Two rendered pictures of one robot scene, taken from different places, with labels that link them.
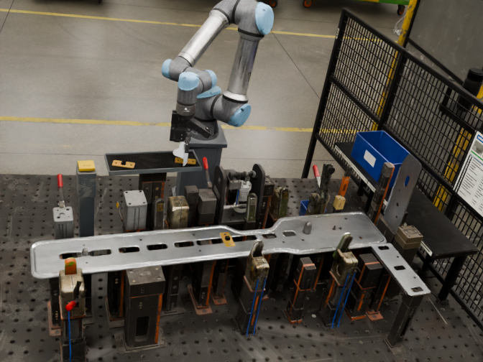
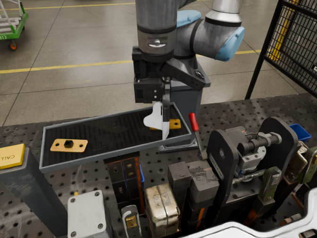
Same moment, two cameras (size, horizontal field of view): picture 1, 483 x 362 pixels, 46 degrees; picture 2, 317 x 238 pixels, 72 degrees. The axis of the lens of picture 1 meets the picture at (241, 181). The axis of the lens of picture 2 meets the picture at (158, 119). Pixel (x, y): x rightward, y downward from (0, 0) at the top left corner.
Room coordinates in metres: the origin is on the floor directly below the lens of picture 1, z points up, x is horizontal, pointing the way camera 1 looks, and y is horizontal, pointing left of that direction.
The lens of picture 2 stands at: (1.55, 0.20, 1.58)
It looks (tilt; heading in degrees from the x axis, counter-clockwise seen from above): 43 degrees down; 8
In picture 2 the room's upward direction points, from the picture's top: straight up
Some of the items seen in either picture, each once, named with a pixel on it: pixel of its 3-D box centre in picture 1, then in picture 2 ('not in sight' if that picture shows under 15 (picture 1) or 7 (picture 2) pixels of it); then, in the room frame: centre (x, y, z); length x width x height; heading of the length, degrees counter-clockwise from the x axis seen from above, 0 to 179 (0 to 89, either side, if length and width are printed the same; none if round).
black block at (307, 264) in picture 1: (300, 291); not in sight; (1.67, -0.30, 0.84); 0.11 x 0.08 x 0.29; 24
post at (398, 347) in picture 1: (403, 317); not in sight; (1.63, -0.71, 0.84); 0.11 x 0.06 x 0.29; 24
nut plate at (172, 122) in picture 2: (185, 159); (164, 123); (1.97, 0.24, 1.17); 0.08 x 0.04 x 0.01; 99
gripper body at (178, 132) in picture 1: (182, 126); (153, 73); (1.97, 0.27, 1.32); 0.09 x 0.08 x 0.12; 99
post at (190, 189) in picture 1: (187, 228); (175, 205); (1.87, 0.19, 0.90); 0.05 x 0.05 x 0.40; 24
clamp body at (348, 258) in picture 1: (336, 288); not in sight; (1.70, -0.44, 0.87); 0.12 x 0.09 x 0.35; 24
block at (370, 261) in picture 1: (361, 286); not in sight; (1.77, -0.55, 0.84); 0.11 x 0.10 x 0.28; 24
